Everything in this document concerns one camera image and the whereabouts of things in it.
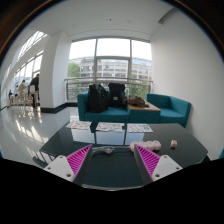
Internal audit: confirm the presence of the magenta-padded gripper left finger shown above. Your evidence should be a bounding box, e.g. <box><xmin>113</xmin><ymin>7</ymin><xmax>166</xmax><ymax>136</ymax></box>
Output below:
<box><xmin>43</xmin><ymin>143</ymin><xmax>94</xmax><ymax>183</ymax></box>

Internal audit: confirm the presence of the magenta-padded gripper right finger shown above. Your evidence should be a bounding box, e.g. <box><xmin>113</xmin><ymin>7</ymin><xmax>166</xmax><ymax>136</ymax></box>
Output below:
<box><xmin>134</xmin><ymin>143</ymin><xmax>183</xmax><ymax>184</ymax></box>

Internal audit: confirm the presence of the teal modular sofa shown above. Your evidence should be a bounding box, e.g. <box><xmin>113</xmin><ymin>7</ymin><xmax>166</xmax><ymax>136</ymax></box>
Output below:
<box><xmin>77</xmin><ymin>91</ymin><xmax>193</xmax><ymax>129</ymax></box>

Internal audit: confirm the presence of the wooden sofa table top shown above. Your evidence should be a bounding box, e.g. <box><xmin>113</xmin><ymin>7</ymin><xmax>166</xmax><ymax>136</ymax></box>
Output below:
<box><xmin>127</xmin><ymin>101</ymin><xmax>162</xmax><ymax>113</ymax></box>

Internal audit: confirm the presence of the brown crumpled jacket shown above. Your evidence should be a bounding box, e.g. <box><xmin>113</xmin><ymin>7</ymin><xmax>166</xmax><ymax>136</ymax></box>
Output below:
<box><xmin>125</xmin><ymin>94</ymin><xmax>150</xmax><ymax>109</ymax></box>

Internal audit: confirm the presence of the bar stools group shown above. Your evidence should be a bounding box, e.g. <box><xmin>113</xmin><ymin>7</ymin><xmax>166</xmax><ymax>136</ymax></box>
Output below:
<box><xmin>8</xmin><ymin>84</ymin><xmax>40</xmax><ymax>110</ymax></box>

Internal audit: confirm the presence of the black plastic bag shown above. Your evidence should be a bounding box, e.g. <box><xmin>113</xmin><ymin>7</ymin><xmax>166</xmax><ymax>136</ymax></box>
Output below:
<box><xmin>87</xmin><ymin>83</ymin><xmax>109</xmax><ymax>114</ymax></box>

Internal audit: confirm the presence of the person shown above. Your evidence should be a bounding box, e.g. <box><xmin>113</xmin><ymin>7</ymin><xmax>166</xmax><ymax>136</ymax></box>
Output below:
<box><xmin>17</xmin><ymin>79</ymin><xmax>29</xmax><ymax>105</ymax></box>
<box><xmin>29</xmin><ymin>73</ymin><xmax>41</xmax><ymax>109</ymax></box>

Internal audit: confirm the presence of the black backpack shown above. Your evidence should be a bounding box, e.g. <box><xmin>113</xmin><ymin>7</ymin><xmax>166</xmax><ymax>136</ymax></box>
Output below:
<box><xmin>107</xmin><ymin>82</ymin><xmax>127</xmax><ymax>109</ymax></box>

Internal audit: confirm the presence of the metal window railing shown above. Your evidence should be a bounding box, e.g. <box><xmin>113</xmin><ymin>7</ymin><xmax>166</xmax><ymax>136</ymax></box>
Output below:
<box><xmin>64</xmin><ymin>76</ymin><xmax>154</xmax><ymax>103</ymax></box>

